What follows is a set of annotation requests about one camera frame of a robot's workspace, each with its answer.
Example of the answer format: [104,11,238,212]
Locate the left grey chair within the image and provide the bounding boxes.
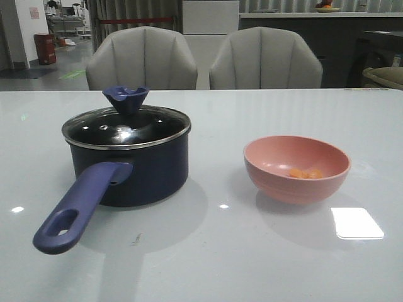
[86,26,198,91]

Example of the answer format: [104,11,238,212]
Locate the white cabinet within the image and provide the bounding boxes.
[182,1,239,90]

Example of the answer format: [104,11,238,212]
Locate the pink bowl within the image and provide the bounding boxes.
[244,135,351,204]

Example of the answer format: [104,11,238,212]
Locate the dark blue saucepan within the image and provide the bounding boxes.
[32,106,192,255]

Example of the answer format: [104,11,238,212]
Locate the red barrier belt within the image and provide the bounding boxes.
[98,17,174,25]

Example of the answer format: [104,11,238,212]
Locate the glass lid blue knob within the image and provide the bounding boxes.
[62,86,191,150]

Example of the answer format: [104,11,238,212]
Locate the right grey chair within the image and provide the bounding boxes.
[209,27,323,90]

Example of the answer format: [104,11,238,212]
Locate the orange ham slices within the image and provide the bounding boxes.
[288,168,323,179]

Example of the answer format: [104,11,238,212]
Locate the fruit plate on counter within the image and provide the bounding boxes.
[315,0,340,13]

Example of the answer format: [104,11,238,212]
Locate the dark kitchen counter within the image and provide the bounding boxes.
[239,12,402,88]

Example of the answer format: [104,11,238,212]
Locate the red bin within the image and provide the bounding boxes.
[34,33,57,65]

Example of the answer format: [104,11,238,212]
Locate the grey chair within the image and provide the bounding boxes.
[86,26,198,91]
[209,27,323,90]

